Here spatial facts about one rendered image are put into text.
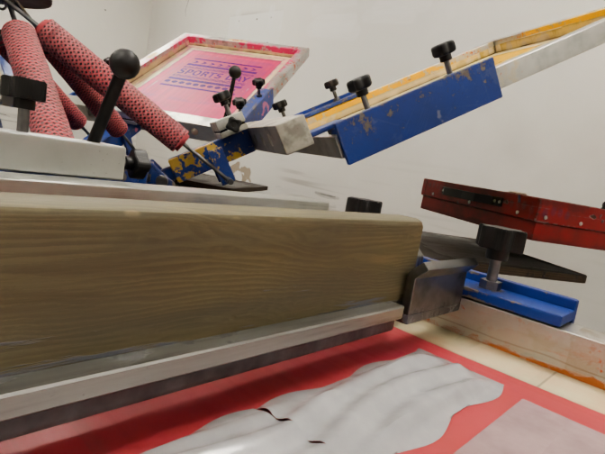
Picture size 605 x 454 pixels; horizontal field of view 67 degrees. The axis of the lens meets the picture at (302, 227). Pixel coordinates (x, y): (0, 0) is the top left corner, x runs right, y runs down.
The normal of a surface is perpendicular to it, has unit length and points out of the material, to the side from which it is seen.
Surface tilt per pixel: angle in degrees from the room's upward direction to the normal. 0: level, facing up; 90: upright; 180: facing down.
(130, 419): 1
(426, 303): 89
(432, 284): 89
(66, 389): 89
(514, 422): 1
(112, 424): 1
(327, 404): 32
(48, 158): 89
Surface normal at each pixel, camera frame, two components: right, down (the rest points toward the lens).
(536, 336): -0.68, -0.01
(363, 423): 0.60, -0.72
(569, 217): 0.28, 0.20
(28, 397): 0.71, 0.21
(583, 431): 0.16, -0.98
